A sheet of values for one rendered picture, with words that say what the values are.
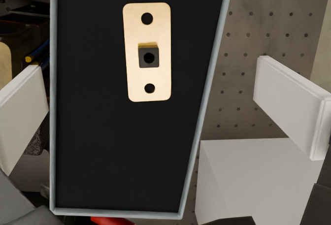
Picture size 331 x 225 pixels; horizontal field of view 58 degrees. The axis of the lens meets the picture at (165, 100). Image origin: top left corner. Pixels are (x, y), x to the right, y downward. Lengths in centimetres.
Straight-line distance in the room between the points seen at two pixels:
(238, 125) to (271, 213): 29
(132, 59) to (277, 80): 13
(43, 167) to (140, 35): 24
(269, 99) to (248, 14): 59
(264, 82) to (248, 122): 68
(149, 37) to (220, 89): 56
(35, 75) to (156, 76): 12
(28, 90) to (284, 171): 68
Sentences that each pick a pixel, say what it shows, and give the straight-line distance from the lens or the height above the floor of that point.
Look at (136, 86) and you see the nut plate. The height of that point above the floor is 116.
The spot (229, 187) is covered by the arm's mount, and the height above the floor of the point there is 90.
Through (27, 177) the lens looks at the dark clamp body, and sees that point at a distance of 43.
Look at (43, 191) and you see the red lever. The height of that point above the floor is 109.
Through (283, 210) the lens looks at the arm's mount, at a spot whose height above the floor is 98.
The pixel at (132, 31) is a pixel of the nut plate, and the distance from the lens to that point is 25.
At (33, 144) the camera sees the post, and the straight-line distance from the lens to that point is 38.
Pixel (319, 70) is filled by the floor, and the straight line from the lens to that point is 177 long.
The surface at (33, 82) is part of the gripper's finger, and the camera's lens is 17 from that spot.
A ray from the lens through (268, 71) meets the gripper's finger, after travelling 18.
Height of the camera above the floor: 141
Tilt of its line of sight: 66 degrees down
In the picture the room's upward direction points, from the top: 165 degrees clockwise
